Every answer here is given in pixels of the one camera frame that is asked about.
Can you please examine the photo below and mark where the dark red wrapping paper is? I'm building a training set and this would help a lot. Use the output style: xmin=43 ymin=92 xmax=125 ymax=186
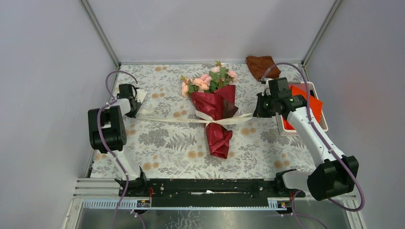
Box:
xmin=190 ymin=85 xmax=238 ymax=159

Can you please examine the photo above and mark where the pink fake flower bouquet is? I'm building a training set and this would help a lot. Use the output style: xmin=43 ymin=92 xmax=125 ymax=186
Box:
xmin=180 ymin=61 xmax=238 ymax=97

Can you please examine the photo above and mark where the cream printed ribbon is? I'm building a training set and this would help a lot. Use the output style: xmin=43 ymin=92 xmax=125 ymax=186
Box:
xmin=137 ymin=111 xmax=254 ymax=126

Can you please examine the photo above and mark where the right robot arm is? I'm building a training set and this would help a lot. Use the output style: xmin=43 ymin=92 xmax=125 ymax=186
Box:
xmin=253 ymin=78 xmax=359 ymax=200

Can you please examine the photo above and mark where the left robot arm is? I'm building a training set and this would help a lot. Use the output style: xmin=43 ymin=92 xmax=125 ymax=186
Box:
xmin=87 ymin=83 xmax=148 ymax=196

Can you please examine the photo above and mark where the dark red paper in basket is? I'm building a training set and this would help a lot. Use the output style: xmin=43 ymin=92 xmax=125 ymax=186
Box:
xmin=288 ymin=83 xmax=307 ymax=97

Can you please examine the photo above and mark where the brown folded cloth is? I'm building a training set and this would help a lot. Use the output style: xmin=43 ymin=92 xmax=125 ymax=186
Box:
xmin=245 ymin=56 xmax=281 ymax=81

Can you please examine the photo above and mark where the orange cloth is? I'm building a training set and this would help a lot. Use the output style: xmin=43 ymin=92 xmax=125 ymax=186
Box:
xmin=283 ymin=94 xmax=323 ymax=130

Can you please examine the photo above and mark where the white plastic basket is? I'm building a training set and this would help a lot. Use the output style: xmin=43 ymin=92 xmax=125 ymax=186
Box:
xmin=273 ymin=81 xmax=329 ymax=137

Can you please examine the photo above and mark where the floral tablecloth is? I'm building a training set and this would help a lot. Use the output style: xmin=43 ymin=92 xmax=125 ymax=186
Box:
xmin=89 ymin=63 xmax=333 ymax=180

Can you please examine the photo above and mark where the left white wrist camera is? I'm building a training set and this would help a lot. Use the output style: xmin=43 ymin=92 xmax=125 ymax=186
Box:
xmin=135 ymin=88 xmax=148 ymax=104

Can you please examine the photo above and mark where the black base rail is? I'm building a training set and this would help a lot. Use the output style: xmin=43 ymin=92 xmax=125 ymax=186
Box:
xmin=115 ymin=178 xmax=296 ymax=208

